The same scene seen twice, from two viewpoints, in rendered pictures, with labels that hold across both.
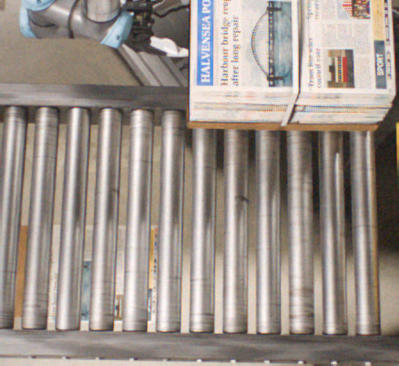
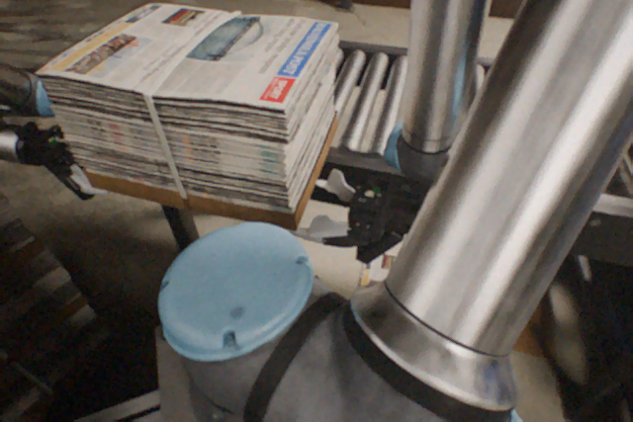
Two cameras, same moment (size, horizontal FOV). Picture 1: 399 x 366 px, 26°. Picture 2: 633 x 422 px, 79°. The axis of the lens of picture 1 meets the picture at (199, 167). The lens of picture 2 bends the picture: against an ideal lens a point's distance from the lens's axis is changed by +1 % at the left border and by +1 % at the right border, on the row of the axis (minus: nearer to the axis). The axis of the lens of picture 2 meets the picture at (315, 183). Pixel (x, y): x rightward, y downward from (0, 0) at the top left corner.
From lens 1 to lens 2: 1.68 m
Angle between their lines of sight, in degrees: 60
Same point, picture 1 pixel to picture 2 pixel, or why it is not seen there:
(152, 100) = (365, 157)
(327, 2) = (151, 50)
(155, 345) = (390, 48)
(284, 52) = (228, 31)
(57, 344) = not seen: hidden behind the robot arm
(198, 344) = (361, 45)
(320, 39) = (186, 33)
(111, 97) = not seen: hidden behind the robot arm
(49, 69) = not seen: outside the picture
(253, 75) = (271, 22)
